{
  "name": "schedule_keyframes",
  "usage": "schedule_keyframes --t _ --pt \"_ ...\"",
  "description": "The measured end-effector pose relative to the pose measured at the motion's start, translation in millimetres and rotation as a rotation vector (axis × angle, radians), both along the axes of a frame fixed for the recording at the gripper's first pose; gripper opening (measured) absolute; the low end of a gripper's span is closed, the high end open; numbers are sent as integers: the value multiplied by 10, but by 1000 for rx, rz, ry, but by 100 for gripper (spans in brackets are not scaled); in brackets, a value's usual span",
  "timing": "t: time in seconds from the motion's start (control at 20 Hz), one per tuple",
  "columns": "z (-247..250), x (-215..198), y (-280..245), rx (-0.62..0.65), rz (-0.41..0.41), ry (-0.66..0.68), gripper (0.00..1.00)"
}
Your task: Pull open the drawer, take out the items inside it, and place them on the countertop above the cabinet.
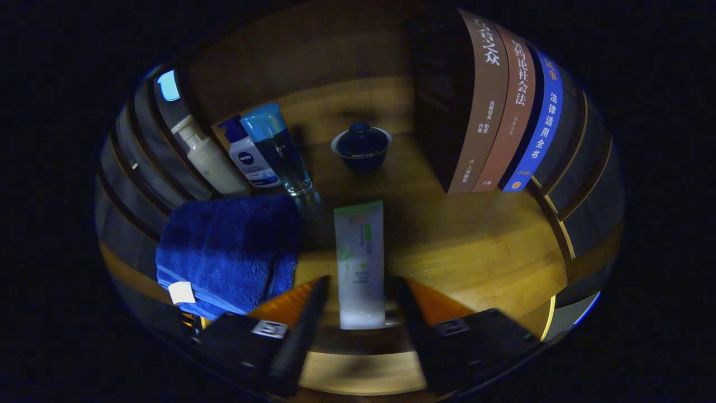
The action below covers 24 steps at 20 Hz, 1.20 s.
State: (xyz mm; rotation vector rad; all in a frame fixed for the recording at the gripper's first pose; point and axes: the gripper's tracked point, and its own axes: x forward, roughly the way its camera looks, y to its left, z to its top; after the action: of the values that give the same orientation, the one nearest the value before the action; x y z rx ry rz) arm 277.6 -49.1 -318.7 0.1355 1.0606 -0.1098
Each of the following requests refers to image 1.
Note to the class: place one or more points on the reddish brown book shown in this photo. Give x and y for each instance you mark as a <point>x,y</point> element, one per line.
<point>512,112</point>

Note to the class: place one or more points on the dark blue lidded teacup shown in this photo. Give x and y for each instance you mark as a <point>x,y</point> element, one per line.
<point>361,146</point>

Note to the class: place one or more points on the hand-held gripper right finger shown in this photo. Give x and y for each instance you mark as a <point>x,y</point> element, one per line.
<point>417,336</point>

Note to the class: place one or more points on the folded blue towel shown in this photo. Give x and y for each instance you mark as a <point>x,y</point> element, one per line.
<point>224,252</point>

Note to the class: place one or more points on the brown wooden cabinet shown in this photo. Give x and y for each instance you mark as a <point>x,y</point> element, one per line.
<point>335,56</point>

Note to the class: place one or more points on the clear teal bottle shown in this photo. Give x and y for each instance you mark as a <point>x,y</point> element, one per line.
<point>279,151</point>

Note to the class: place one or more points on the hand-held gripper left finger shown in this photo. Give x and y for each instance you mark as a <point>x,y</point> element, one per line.
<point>302,336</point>

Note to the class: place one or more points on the white pump bottle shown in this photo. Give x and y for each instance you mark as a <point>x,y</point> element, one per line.
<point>210,159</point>

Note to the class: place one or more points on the wooden drawer with black knob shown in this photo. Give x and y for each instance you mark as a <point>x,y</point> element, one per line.
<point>363,372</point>

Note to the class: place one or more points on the wooden countertop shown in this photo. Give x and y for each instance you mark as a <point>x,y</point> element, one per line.
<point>475,252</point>

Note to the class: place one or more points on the blue book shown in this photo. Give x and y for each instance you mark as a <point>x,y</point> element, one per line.
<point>542,123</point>

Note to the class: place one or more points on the white and green tube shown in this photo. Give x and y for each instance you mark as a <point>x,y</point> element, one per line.
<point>361,263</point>

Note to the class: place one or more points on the white bottle with blue cap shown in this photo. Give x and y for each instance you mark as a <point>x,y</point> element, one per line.
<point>251,162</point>

